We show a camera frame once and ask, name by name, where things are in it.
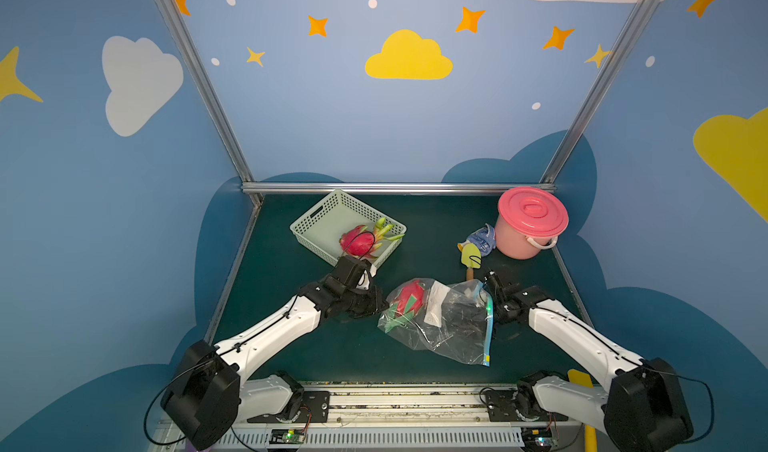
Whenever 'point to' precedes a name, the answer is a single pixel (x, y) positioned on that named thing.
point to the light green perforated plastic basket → (322, 227)
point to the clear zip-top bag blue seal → (450, 319)
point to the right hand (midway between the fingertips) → (457, 324)
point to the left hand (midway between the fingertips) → (395, 306)
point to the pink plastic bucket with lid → (529, 219)
